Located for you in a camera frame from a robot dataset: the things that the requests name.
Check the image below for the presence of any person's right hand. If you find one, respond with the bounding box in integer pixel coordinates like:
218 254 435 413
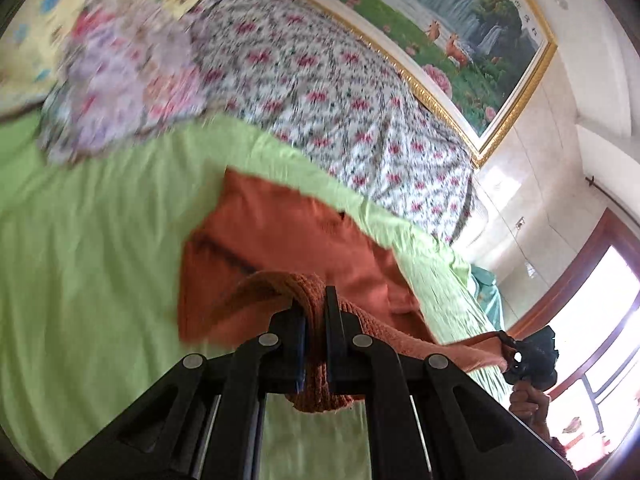
509 380 552 443

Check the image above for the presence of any white floral quilt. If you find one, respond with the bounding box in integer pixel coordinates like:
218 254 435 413
189 0 476 243

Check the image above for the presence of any teal cloth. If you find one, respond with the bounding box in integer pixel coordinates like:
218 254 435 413
471 264 504 330

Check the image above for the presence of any green bed sheet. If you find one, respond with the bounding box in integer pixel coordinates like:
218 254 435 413
1 112 490 474

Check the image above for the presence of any pink purple floral pillow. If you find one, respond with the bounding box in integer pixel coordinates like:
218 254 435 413
37 0 206 164

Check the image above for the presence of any yellow cartoon print pillow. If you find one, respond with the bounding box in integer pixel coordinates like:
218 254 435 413
1 0 198 116

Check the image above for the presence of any framed landscape painting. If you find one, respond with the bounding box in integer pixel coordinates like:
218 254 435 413
306 0 556 167

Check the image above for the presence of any red knit sweater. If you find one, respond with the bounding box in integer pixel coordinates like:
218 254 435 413
177 168 512 413

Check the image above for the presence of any wooden window frame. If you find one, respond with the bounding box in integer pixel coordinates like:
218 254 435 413
504 206 640 480

